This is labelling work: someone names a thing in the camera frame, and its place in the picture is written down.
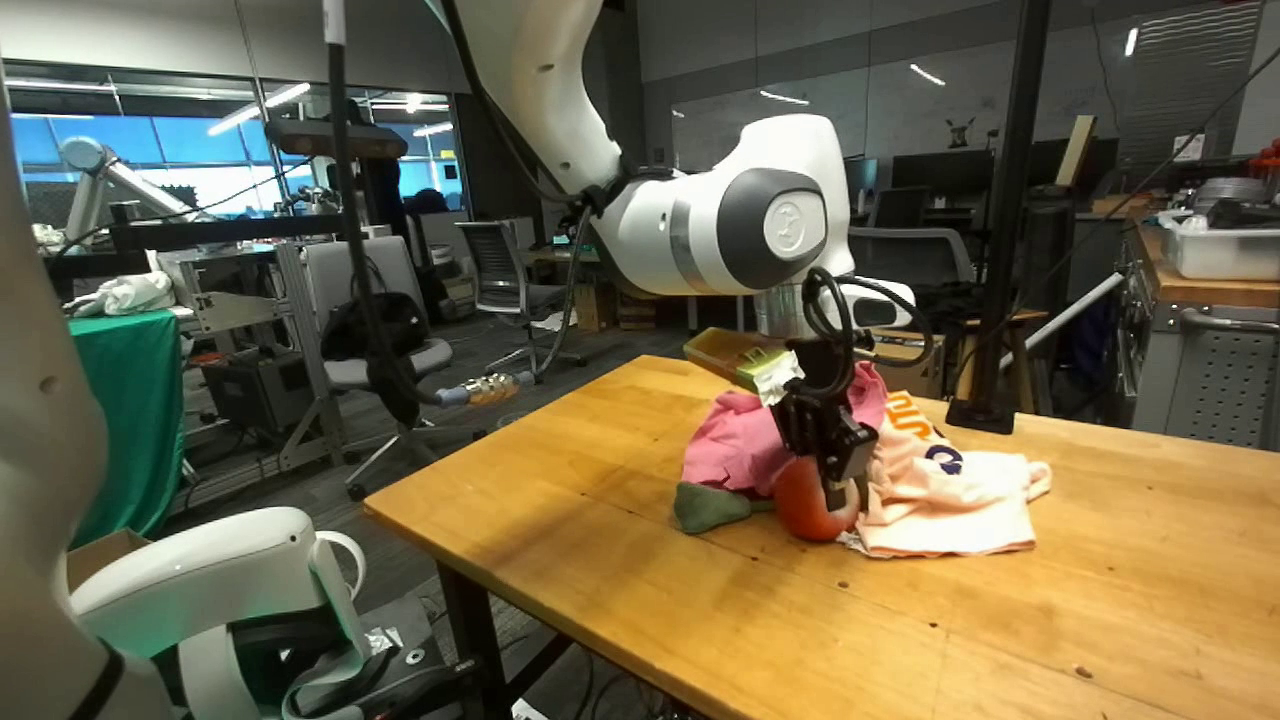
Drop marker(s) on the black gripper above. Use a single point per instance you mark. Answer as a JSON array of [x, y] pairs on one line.
[[821, 393]]

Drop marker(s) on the red plushy with green leaf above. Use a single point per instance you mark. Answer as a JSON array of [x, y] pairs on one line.
[[796, 506]]

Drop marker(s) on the pink shirt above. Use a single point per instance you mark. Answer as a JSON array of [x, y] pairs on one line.
[[734, 446]]

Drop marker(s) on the peach shirt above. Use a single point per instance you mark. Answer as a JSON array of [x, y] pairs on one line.
[[945, 501]]

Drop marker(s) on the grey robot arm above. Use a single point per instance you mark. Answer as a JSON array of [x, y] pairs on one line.
[[87, 166]]

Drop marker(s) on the cardboard box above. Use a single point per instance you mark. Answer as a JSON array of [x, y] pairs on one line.
[[920, 367]]

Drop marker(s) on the white slanted bar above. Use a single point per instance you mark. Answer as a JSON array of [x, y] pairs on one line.
[[1075, 315]]

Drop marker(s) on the black computer monitor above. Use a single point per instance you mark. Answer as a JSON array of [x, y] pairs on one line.
[[945, 184]]

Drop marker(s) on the grey perforated metal cabinet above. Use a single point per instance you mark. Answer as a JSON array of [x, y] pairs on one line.
[[1214, 383]]

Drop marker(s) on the wooden plank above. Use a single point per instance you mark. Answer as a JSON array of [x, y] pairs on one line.
[[1075, 146]]

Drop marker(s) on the grey mesh office chair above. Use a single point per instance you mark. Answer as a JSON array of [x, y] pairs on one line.
[[487, 265]]

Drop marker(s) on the white plastic bin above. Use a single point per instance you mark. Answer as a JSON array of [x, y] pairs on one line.
[[1220, 249]]

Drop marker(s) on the black jacket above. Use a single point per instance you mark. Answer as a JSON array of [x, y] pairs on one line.
[[384, 333]]

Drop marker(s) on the white office chair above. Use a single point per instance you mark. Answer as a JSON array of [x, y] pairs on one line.
[[322, 274]]

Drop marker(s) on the black equipment on stand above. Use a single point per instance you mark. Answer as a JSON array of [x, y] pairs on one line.
[[372, 137]]

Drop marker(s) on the white shelving rack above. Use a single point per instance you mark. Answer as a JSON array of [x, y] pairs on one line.
[[226, 315]]

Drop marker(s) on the white chair with armrest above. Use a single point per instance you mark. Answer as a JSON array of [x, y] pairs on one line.
[[203, 575]]

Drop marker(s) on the ceiling light strip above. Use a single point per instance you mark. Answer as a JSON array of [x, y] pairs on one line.
[[261, 110]]

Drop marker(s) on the green table cloth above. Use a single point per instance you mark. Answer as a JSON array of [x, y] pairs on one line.
[[134, 413]]

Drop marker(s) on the white bundle on cloth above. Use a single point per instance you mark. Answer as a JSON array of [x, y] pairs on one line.
[[126, 295]]

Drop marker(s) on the yellow green wrist camera mount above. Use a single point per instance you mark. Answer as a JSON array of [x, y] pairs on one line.
[[740, 358]]

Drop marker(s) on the white frame mesh chair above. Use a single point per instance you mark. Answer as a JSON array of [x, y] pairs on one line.
[[940, 261]]

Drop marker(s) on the black table frame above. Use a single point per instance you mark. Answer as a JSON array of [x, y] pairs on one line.
[[464, 627]]

